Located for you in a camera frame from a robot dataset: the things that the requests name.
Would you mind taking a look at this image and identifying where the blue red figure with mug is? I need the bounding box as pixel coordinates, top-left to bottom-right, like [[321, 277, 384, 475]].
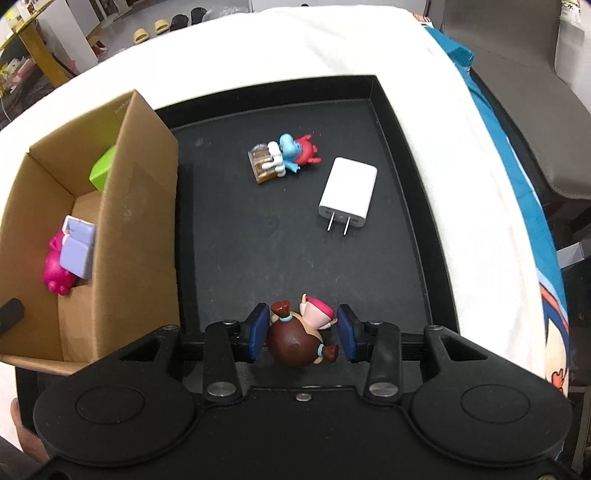
[[249, 133, 322, 186]]

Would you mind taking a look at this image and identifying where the purple block toy figure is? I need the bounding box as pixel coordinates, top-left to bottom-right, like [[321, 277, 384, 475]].
[[60, 215, 99, 279]]

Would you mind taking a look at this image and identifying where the white plug charger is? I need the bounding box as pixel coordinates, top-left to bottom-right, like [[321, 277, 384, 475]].
[[318, 157, 378, 234]]

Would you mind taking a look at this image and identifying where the pink dinosaur figure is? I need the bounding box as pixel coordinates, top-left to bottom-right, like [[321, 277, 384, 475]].
[[42, 232, 79, 296]]

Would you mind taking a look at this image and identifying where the white blanket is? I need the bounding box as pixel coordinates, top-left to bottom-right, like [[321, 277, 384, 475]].
[[0, 4, 571, 407]]

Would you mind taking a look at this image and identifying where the brown-haired doll figure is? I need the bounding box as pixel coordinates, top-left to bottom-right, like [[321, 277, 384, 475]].
[[267, 294, 340, 368]]

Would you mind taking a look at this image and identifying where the brown cardboard box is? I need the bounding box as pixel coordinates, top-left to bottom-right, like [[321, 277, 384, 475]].
[[0, 90, 180, 376]]

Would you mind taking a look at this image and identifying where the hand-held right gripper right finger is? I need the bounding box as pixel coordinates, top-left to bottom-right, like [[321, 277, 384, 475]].
[[337, 304, 509, 401]]

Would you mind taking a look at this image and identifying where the green hexagonal toy box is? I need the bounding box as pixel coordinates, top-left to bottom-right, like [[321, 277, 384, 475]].
[[90, 144, 118, 192]]

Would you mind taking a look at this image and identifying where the yellow table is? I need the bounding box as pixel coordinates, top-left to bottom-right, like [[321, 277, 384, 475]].
[[0, 9, 75, 86]]

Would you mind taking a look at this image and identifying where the grey chair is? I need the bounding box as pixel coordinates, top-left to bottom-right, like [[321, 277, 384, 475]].
[[441, 0, 591, 201]]

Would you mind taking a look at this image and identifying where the blue printed bedsheet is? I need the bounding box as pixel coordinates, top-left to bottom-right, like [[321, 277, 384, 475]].
[[422, 23, 571, 398]]

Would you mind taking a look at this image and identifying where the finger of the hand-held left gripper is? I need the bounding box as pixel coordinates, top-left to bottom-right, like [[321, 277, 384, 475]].
[[0, 298, 25, 336]]

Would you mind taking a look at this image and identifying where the black plastic tray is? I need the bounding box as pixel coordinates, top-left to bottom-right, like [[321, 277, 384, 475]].
[[14, 74, 456, 407]]

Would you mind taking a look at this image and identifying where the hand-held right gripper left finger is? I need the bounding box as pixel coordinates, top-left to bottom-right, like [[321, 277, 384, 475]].
[[95, 303, 270, 401]]

